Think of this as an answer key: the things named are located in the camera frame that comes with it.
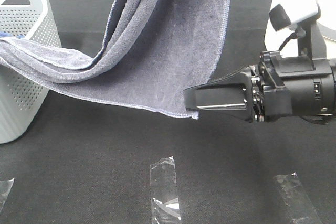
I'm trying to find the right clear tape strip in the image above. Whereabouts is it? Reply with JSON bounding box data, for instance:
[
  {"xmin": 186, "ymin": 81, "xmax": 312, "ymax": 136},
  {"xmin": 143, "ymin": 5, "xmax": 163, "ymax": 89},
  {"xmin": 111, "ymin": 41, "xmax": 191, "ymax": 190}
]
[{"xmin": 274, "ymin": 173, "xmax": 322, "ymax": 224}]

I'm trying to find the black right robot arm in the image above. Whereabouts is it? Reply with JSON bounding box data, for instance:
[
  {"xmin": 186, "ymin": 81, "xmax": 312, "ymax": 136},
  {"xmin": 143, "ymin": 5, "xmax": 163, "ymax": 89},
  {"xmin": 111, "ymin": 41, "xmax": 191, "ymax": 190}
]
[{"xmin": 183, "ymin": 51, "xmax": 335, "ymax": 124}]

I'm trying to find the grey microfibre towel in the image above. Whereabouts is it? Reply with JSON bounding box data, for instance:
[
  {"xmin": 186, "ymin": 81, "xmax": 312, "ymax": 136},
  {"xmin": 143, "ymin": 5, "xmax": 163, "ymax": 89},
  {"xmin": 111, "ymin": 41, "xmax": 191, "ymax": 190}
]
[{"xmin": 1, "ymin": 0, "xmax": 230, "ymax": 119}]

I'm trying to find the clear tape strip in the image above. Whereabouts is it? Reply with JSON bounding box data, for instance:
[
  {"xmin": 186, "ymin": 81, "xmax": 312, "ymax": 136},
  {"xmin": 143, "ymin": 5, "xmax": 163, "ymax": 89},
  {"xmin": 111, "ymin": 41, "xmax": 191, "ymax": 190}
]
[
  {"xmin": 0, "ymin": 178, "xmax": 15, "ymax": 211},
  {"xmin": 150, "ymin": 156, "xmax": 181, "ymax": 223},
  {"xmin": 274, "ymin": 173, "xmax": 322, "ymax": 224}
]

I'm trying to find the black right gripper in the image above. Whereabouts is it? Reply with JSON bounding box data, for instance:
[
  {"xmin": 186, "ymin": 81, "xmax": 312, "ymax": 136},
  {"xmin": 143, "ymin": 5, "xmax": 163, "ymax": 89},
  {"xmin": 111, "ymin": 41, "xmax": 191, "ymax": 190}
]
[{"xmin": 183, "ymin": 51, "xmax": 335, "ymax": 124}]

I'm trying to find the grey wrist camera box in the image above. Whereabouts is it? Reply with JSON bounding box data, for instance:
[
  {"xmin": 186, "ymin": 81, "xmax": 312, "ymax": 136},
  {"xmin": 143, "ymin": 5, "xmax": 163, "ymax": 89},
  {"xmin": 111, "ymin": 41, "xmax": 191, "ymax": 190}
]
[{"xmin": 268, "ymin": 0, "xmax": 321, "ymax": 31}]

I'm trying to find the middle clear tape strip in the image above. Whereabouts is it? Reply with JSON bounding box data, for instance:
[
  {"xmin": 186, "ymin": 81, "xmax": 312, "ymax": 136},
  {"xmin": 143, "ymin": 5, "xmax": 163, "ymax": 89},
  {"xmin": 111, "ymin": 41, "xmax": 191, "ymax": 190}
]
[{"xmin": 150, "ymin": 156, "xmax": 181, "ymax": 223}]

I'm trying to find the grey perforated laundry basket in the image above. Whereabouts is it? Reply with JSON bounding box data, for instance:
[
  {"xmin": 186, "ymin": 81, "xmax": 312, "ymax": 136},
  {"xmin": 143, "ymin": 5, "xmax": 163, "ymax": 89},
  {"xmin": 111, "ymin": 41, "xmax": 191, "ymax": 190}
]
[{"xmin": 1, "ymin": 0, "xmax": 61, "ymax": 144}]

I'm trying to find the cream plastic storage basket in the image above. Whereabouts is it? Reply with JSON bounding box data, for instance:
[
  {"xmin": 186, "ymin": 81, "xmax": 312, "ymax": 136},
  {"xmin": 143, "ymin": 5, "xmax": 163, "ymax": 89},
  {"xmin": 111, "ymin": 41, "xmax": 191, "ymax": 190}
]
[{"xmin": 264, "ymin": 0, "xmax": 336, "ymax": 59}]

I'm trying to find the blue cloth in basket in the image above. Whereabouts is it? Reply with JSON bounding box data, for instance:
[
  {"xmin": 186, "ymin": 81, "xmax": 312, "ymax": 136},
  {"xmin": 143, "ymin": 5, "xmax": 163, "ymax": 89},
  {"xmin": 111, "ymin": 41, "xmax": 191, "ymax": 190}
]
[{"xmin": 0, "ymin": 31, "xmax": 25, "ymax": 39}]

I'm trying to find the black table mat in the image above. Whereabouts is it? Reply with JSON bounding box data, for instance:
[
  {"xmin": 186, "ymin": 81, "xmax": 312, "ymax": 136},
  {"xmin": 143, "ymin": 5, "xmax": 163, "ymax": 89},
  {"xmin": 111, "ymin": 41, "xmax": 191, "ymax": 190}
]
[{"xmin": 1, "ymin": 0, "xmax": 335, "ymax": 223}]

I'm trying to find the left clear tape strip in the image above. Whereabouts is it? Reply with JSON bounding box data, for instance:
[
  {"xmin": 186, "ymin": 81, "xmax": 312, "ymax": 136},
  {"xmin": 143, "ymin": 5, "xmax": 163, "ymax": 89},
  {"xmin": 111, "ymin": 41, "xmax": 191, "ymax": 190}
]
[{"xmin": 0, "ymin": 178, "xmax": 15, "ymax": 211}]

